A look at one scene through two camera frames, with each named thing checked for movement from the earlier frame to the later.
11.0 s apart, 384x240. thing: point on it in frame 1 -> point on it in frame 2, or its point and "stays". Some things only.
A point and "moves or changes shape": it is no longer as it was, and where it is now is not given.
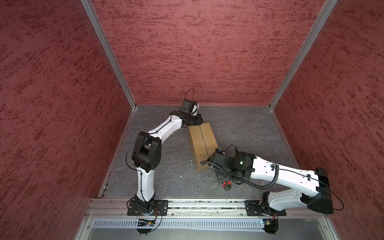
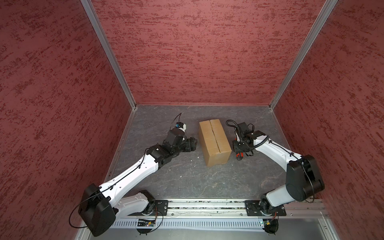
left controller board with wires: [145, 223] stays
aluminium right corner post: [326, 9] stays
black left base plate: [153, 208] stays
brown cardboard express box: [203, 143] moves or changes shape
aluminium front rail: [118, 208] stays
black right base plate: [254, 208] stays
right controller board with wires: [271, 226] stays
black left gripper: [198, 122] -> [190, 144]
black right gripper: [221, 179] -> [236, 149]
